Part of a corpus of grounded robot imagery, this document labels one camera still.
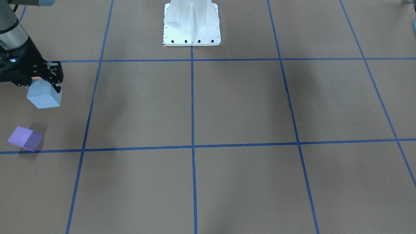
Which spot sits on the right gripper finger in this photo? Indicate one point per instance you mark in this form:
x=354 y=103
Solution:
x=55 y=75

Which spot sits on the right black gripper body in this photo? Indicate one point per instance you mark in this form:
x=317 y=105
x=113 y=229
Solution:
x=31 y=53

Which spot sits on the light blue foam block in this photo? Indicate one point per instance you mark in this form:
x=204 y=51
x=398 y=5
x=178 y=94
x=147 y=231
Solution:
x=43 y=95

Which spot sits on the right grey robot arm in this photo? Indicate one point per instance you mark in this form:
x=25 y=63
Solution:
x=12 y=32

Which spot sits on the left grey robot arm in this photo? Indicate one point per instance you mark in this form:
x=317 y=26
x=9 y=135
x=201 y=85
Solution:
x=413 y=23

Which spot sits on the purple foam block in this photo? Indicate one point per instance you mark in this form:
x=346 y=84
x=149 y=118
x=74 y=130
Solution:
x=25 y=138

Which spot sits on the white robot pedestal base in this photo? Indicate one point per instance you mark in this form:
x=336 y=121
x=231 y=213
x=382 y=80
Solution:
x=191 y=23

